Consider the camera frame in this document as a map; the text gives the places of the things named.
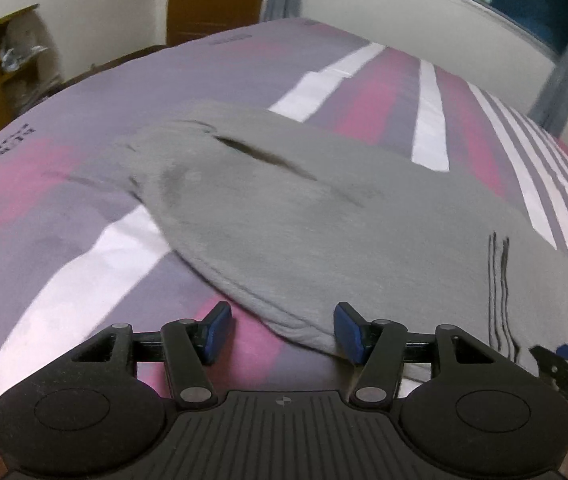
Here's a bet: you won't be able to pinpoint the bed with striped sheet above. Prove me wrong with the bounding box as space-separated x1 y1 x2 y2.
0 15 568 480

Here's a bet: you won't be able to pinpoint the grey pants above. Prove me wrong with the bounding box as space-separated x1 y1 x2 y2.
46 100 568 401

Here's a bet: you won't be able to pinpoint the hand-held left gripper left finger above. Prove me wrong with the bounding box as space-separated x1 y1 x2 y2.
66 301 237 409

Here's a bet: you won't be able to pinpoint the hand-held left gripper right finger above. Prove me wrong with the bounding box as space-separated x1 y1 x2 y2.
333 301 510 409

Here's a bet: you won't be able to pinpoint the crumpled clear plastic bag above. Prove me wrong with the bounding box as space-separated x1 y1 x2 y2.
0 35 49 72

